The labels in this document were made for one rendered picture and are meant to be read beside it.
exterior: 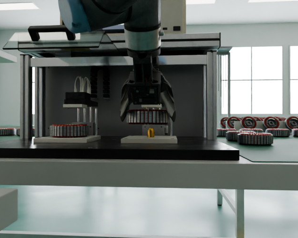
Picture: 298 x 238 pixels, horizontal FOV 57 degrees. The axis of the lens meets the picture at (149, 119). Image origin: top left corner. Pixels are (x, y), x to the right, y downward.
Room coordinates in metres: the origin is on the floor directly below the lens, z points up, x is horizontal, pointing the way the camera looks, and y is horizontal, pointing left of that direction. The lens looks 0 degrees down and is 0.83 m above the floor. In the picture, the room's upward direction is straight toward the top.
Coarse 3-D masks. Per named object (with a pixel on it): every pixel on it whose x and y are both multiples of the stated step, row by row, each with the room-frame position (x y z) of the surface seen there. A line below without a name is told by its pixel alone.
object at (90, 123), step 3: (72, 123) 0.94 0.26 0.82; (75, 123) 0.94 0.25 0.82; (78, 123) 0.94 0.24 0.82; (81, 123) 0.94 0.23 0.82; (84, 123) 0.94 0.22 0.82; (87, 123) 0.94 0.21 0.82; (90, 123) 0.94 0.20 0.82; (93, 123) 0.94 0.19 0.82; (90, 126) 0.94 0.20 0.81; (93, 126) 0.94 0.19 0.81; (90, 129) 0.94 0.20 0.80; (93, 129) 0.94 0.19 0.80; (90, 132) 0.94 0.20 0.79; (93, 132) 0.94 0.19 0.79; (90, 135) 0.94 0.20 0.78; (93, 135) 0.94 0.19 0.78
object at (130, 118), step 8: (128, 112) 0.69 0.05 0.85; (136, 112) 0.67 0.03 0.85; (144, 112) 0.66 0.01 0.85; (152, 112) 0.66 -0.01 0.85; (160, 112) 0.67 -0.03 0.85; (128, 120) 0.69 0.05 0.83; (136, 120) 0.67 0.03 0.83; (144, 120) 0.66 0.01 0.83; (152, 120) 0.66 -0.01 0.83; (160, 120) 0.67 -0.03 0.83; (168, 120) 0.69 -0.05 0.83
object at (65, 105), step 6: (66, 96) 0.87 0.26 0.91; (72, 96) 0.87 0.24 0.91; (78, 96) 0.87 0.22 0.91; (84, 96) 0.86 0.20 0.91; (90, 96) 0.92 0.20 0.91; (66, 102) 0.87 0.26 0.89; (72, 102) 0.87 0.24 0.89; (78, 102) 0.86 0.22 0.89; (84, 102) 0.86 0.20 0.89; (90, 102) 0.91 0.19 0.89; (96, 102) 0.99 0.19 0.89; (84, 108) 0.96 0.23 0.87; (90, 108) 0.96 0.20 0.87; (78, 114) 0.96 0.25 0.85; (84, 114) 0.96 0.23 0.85; (90, 114) 0.96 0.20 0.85; (78, 120) 0.96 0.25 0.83; (84, 120) 0.96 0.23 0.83; (90, 120) 0.96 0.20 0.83
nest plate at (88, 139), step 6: (36, 138) 0.75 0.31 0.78; (42, 138) 0.75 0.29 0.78; (48, 138) 0.75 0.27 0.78; (54, 138) 0.75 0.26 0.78; (60, 138) 0.75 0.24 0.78; (66, 138) 0.75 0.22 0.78; (72, 138) 0.74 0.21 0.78; (78, 138) 0.74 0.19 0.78; (84, 138) 0.74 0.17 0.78; (90, 138) 0.77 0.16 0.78; (96, 138) 0.84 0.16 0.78
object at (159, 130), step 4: (144, 124) 0.92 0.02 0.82; (148, 124) 0.92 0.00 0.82; (144, 128) 0.92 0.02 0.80; (148, 128) 0.92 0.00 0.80; (156, 128) 0.92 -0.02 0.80; (160, 128) 0.92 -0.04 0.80; (164, 128) 0.92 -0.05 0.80; (144, 132) 0.92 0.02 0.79; (156, 132) 0.92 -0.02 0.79; (160, 132) 0.92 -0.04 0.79; (164, 132) 0.92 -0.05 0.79
